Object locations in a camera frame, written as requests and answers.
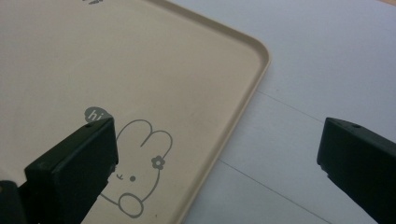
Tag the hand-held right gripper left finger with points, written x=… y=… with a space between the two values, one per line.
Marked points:
x=71 y=168

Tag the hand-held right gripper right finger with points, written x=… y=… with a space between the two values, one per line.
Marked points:
x=361 y=161

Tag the beige tray with rabbit print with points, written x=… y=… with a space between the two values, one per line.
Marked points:
x=124 y=68

